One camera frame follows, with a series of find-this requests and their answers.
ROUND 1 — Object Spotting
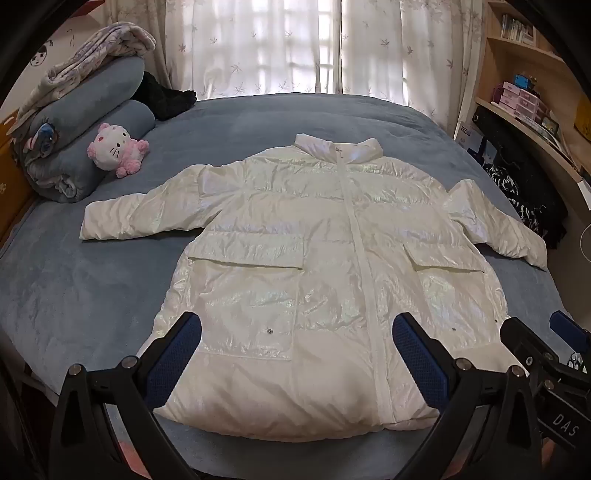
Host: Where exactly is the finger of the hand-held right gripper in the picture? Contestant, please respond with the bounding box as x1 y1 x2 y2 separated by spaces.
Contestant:
549 310 588 352
499 316 561 370

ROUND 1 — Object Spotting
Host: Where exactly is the white printed box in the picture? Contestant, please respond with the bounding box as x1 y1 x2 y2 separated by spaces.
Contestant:
455 121 485 153

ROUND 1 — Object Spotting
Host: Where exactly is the blue bed blanket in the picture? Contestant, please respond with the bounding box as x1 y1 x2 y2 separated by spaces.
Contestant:
0 92 583 480

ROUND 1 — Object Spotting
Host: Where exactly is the black fuzzy cloth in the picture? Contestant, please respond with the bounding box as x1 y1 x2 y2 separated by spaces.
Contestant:
131 71 198 121

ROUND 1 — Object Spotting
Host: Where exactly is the black white patterned cloth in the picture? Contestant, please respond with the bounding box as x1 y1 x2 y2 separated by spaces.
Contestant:
485 157 568 241

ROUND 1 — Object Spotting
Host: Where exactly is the rolled blue blanket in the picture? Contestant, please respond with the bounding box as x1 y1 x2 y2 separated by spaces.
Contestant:
18 99 157 204
28 55 146 139

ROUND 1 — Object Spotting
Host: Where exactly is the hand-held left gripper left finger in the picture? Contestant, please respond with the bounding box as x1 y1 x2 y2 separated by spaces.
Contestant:
48 311 204 480

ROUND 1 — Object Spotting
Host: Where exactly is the row of books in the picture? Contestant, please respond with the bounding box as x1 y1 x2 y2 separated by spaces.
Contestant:
499 14 536 44

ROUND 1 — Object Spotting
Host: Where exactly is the wooden headboard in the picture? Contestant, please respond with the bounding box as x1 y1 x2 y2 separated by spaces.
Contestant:
0 115 35 241

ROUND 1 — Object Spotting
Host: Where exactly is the pink white cat plush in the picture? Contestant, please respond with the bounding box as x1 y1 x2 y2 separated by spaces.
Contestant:
87 122 151 178

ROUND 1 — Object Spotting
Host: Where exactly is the white puffer jacket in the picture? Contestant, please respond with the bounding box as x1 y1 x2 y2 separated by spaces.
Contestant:
79 133 549 441

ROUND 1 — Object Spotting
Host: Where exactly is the stack of pink boxes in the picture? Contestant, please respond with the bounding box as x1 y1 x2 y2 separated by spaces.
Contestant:
499 82 550 121

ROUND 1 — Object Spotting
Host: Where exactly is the black box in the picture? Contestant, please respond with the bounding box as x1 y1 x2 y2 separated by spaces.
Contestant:
475 104 500 141

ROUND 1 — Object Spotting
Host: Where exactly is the purple patterned blanket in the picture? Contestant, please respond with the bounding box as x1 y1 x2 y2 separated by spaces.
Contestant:
18 23 158 116

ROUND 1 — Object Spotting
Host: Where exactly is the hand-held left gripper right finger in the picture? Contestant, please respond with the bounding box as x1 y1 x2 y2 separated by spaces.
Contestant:
392 312 543 480

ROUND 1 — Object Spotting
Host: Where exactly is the wooden shelf unit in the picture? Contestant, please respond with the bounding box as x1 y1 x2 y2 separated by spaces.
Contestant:
455 0 591 222

